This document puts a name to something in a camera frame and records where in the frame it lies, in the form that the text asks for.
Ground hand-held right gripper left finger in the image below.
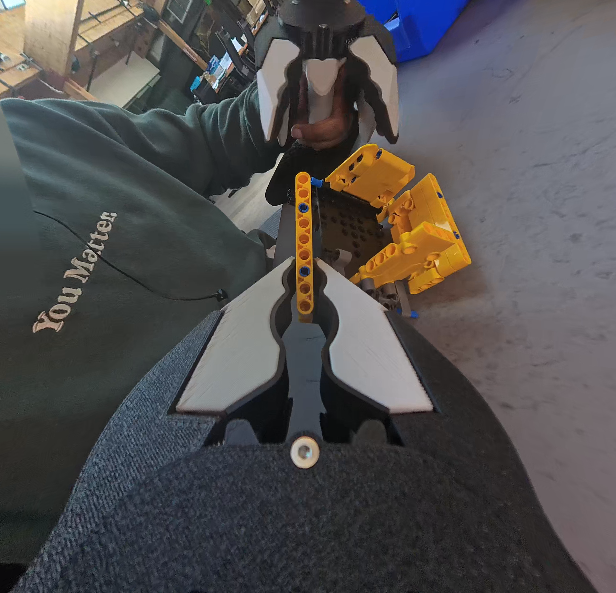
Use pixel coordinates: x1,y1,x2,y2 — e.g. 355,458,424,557
175,257,295,417

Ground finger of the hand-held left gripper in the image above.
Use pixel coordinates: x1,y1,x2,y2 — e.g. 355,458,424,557
256,38,302,147
348,38,401,145

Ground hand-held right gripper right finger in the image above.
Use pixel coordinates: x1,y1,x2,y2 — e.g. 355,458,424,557
315,258,434,416

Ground partly built yellow lego model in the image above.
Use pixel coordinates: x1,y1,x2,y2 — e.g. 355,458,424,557
266,143,472,320

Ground yellow lego beam blue pins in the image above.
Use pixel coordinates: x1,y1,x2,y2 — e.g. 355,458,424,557
295,172,314,322

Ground person's left forearm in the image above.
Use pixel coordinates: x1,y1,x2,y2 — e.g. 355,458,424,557
123,80,286,200

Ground person's left hand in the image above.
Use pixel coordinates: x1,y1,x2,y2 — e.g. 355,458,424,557
290,65,360,151

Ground blue plastic storage bin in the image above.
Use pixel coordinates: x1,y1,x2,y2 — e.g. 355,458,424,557
344,0,487,64

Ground black chair armrest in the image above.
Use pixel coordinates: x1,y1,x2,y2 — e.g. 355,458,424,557
265,141,333,207

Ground wooden pillar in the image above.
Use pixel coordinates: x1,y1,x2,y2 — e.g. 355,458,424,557
23,0,90,72

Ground black earbud cable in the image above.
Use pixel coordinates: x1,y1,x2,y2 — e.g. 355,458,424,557
34,208,229,302

